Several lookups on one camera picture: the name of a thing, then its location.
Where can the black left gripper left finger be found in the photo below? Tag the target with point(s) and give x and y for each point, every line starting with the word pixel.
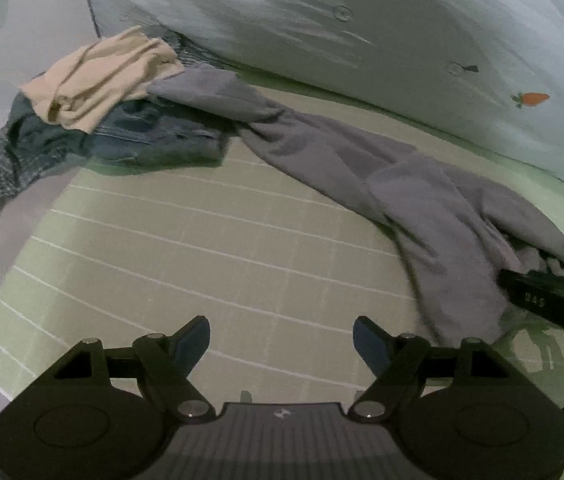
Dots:
pixel 166 363

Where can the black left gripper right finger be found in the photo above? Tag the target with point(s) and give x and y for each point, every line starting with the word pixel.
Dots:
pixel 397 364

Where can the grey sweatpants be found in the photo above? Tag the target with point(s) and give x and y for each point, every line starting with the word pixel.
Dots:
pixel 454 229

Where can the blue denim jeans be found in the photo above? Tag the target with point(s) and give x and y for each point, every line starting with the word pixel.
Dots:
pixel 146 133

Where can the light blue carrot print sheet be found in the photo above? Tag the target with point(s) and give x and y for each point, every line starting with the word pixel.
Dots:
pixel 488 71

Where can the beige cloth garment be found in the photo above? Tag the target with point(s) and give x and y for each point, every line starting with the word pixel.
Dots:
pixel 78 91

